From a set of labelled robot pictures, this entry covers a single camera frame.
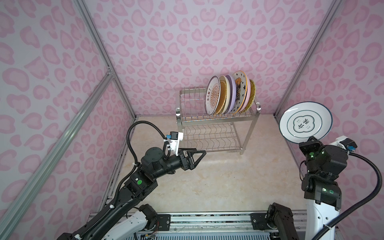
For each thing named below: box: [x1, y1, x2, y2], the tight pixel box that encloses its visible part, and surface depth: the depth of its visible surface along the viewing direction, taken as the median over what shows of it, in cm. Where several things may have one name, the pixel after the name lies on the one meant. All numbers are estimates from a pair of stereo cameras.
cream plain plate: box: [219, 75, 231, 115], surface depth 69 cm
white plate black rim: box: [279, 101, 334, 143], surface depth 68 cm
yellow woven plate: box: [242, 79, 256, 114], surface depth 71 cm
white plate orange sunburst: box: [204, 75, 221, 116], surface depth 82 cm
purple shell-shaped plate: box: [225, 74, 237, 115], surface depth 69 cm
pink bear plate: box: [239, 75, 251, 113], surface depth 69 cm
